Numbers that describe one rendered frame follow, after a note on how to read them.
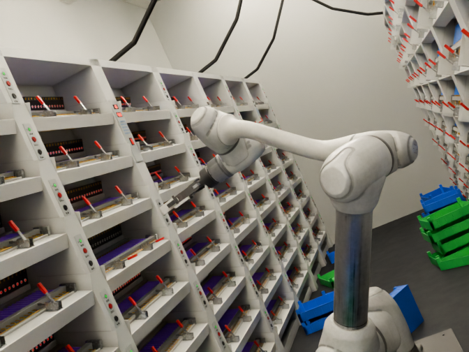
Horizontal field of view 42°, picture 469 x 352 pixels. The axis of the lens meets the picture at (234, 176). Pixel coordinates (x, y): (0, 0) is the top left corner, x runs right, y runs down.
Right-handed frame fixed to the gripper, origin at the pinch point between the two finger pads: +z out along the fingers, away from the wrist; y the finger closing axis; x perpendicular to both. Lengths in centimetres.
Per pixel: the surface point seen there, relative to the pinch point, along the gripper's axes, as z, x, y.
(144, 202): 17.2, 9.0, 23.3
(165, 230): 20.2, -4.9, 30.1
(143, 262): 21.6, -10.5, 0.4
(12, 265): 18, 8, -69
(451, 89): -108, -29, 100
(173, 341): 34, -42, 7
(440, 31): -111, -6, 30
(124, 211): 17.2, 9.0, 3.2
